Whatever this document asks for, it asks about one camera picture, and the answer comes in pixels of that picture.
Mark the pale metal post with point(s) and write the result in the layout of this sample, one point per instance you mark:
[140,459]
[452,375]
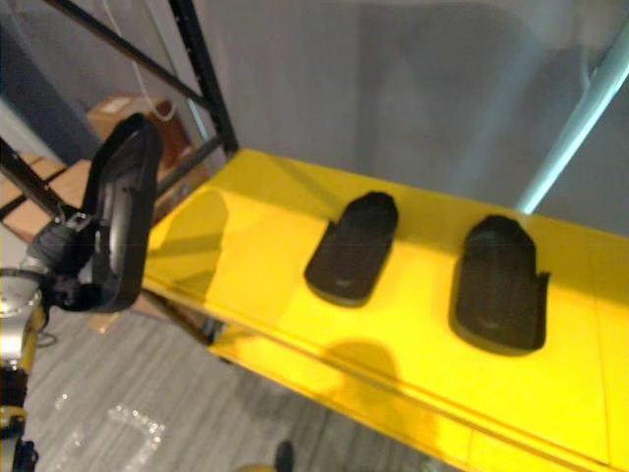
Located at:
[575,123]

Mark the yellow shelf board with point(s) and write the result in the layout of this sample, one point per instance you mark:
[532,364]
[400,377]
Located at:
[417,314]

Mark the robot dark foot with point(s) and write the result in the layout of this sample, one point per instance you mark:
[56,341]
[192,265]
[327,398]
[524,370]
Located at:
[284,457]

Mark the black plastic housing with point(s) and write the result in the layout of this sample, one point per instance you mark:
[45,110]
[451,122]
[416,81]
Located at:
[501,287]
[351,251]
[120,211]

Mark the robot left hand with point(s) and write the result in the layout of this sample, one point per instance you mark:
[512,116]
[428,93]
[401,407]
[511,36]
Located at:
[54,246]

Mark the brown cardboard box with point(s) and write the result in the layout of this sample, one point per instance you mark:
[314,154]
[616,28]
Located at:
[132,118]
[34,187]

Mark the black shelf frame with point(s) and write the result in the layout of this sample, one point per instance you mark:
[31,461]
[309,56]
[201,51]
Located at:
[196,74]

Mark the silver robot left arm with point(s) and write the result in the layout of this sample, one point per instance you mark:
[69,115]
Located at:
[12,314]

